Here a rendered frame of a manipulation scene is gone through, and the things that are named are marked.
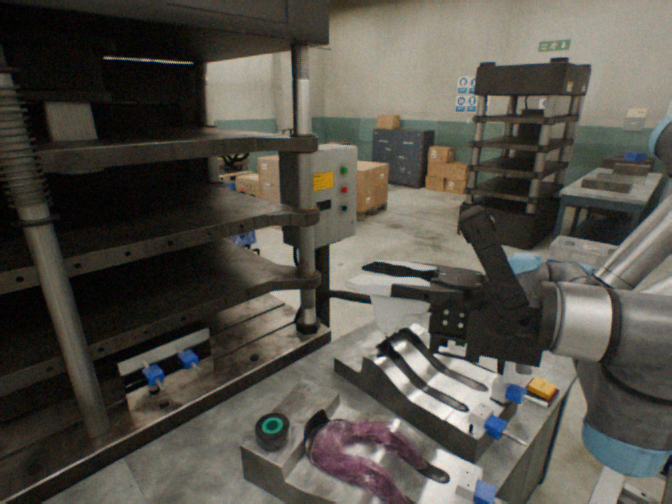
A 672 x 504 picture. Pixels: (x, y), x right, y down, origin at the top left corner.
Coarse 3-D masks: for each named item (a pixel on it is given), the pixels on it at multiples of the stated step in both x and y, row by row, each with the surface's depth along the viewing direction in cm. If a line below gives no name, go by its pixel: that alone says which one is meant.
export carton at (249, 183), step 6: (252, 174) 627; (240, 180) 601; (246, 180) 592; (252, 180) 584; (258, 180) 578; (240, 186) 604; (246, 186) 594; (252, 186) 586; (258, 186) 579; (246, 192) 597; (252, 192) 589; (258, 192) 582
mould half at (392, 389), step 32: (352, 352) 128; (416, 352) 118; (448, 352) 123; (384, 384) 111; (448, 384) 110; (416, 416) 105; (448, 416) 98; (512, 416) 109; (448, 448) 99; (480, 448) 95
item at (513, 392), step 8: (496, 384) 102; (512, 384) 103; (496, 392) 102; (504, 392) 101; (512, 392) 100; (520, 392) 99; (504, 400) 101; (512, 400) 100; (520, 400) 98; (528, 400) 98; (536, 400) 97
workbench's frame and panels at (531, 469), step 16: (560, 400) 119; (560, 416) 160; (544, 432) 149; (528, 448) 103; (544, 448) 159; (528, 464) 143; (544, 464) 171; (512, 480) 130; (528, 480) 152; (496, 496) 91; (512, 496) 138; (528, 496) 161
